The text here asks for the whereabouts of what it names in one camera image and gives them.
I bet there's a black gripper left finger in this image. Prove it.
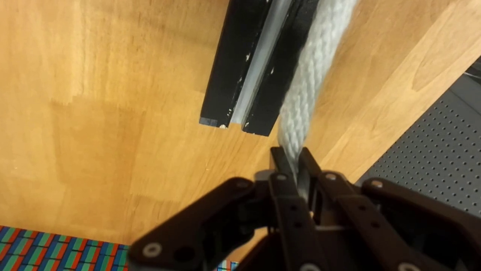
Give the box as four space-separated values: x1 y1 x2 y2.
128 144 328 271

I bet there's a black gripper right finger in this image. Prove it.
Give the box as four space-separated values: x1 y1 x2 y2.
300 147 481 271

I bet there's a white braided rope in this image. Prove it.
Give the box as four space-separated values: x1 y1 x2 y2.
277 0 361 188

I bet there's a grey metal tool cabinet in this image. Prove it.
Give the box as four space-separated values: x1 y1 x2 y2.
357 55 481 218

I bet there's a long black grooved rail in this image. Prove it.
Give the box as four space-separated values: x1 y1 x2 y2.
199 0 322 138

